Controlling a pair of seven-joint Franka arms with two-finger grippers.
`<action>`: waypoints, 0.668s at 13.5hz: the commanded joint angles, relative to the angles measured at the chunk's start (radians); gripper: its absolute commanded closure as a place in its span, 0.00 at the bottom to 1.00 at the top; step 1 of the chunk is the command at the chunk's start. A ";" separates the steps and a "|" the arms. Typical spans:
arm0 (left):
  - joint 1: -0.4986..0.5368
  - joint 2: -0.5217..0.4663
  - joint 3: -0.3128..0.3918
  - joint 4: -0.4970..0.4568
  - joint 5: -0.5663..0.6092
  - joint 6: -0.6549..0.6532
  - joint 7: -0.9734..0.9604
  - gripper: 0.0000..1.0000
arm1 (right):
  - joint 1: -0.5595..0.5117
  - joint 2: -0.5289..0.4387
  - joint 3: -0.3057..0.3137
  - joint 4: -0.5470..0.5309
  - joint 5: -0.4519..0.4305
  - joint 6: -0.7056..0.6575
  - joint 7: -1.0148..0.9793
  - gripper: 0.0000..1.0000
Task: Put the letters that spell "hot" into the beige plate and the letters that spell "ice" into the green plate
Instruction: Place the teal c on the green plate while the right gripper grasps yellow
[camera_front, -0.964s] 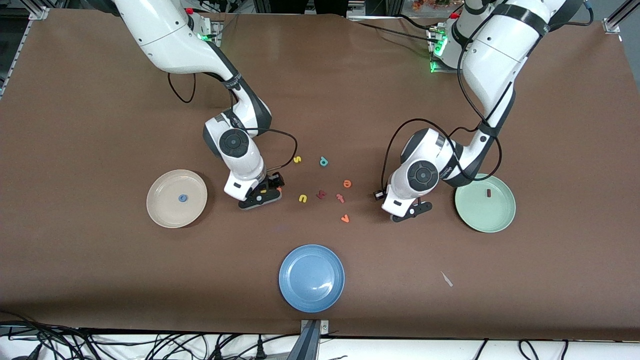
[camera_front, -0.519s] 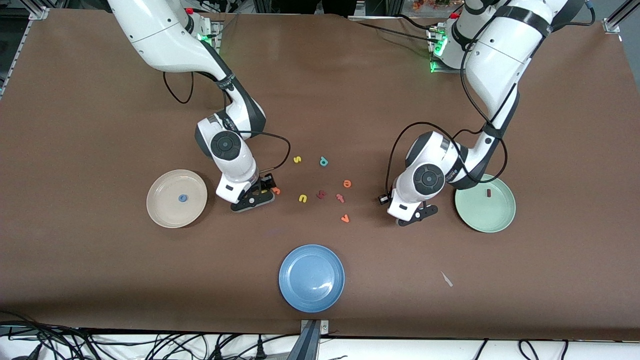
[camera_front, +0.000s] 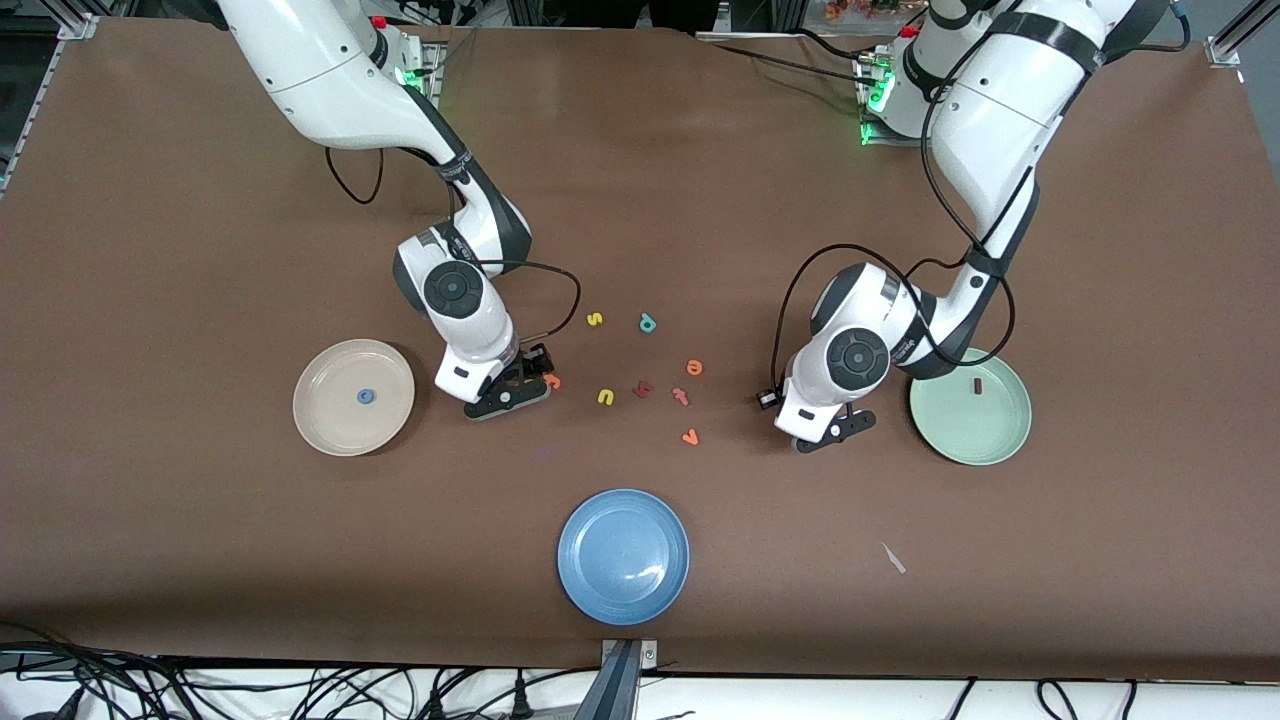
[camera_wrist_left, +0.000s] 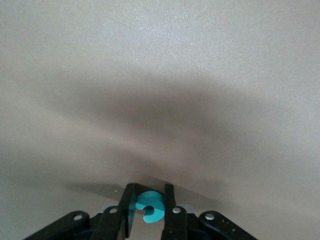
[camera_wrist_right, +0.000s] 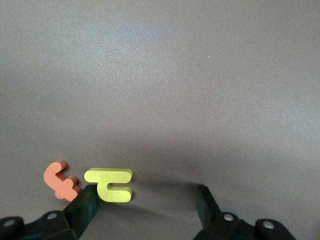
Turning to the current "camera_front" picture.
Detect aluminium frame profile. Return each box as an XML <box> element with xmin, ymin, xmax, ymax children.
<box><xmin>1205</xmin><ymin>0</ymin><xmax>1280</xmax><ymax>69</ymax></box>
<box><xmin>0</xmin><ymin>0</ymin><xmax>101</xmax><ymax>196</ymax></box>

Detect brown table cover sheet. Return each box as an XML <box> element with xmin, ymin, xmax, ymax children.
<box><xmin>0</xmin><ymin>18</ymin><xmax>1280</xmax><ymax>681</ymax></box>

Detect beige brown plate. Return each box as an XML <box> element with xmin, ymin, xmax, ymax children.
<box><xmin>292</xmin><ymin>339</ymin><xmax>416</xmax><ymax>458</ymax></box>

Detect black base cable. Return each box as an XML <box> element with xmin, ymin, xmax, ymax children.
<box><xmin>700</xmin><ymin>28</ymin><xmax>886</xmax><ymax>91</ymax></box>

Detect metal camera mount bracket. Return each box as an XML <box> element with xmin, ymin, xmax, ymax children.
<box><xmin>575</xmin><ymin>638</ymin><xmax>659</xmax><ymax>720</ymax></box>

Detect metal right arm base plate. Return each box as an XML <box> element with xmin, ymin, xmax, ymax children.
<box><xmin>400</xmin><ymin>40</ymin><xmax>448</xmax><ymax>106</ymax></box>

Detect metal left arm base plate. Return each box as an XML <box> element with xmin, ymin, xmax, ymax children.
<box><xmin>860</xmin><ymin>50</ymin><xmax>931</xmax><ymax>149</ymax></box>

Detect pale green plate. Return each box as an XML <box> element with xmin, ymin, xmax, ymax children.
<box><xmin>908</xmin><ymin>347</ymin><xmax>1033</xmax><ymax>467</ymax></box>

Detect blue plate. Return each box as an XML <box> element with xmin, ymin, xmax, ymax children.
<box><xmin>557</xmin><ymin>488</ymin><xmax>691</xmax><ymax>627</ymax></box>

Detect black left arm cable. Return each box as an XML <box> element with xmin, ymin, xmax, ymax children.
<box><xmin>770</xmin><ymin>0</ymin><xmax>1191</xmax><ymax>393</ymax></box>

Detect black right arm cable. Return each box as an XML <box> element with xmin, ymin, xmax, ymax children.
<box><xmin>325</xmin><ymin>150</ymin><xmax>582</xmax><ymax>351</ymax></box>

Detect black cable tangle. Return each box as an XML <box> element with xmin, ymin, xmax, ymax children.
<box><xmin>0</xmin><ymin>620</ymin><xmax>481</xmax><ymax>720</ymax></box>

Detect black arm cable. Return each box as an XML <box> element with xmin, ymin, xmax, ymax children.
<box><xmin>770</xmin><ymin>0</ymin><xmax>1191</xmax><ymax>393</ymax></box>
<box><xmin>325</xmin><ymin>150</ymin><xmax>582</xmax><ymax>351</ymax></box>

